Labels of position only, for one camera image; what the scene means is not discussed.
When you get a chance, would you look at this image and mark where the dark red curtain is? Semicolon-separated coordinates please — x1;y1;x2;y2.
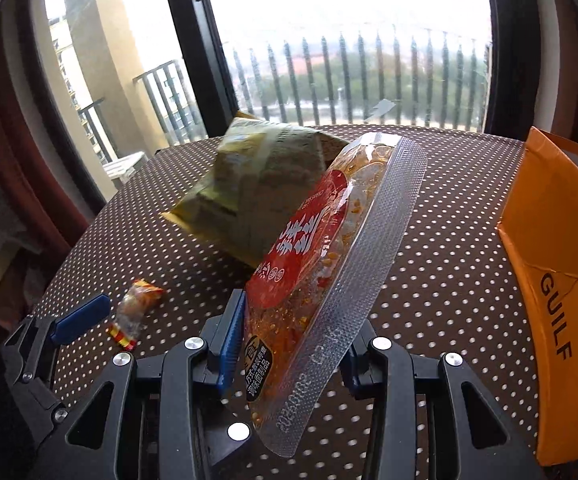
0;20;88;263

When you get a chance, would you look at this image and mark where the small colourful candy packet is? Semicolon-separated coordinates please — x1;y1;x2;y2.
108;278;165;351

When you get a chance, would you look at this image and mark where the red clear corn snack pack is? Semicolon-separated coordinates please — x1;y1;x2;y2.
243;132;428;457

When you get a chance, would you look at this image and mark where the balcony metal railing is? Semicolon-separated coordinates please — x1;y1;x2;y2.
57;33;492;165

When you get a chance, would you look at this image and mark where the black window frame post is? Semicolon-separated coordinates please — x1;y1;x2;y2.
168;0;238;138

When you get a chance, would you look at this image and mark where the orange cardboard box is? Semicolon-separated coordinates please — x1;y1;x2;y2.
497;128;578;466

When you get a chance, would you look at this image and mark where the yellow honey butter chip bag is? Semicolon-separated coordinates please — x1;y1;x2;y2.
162;113;347;268

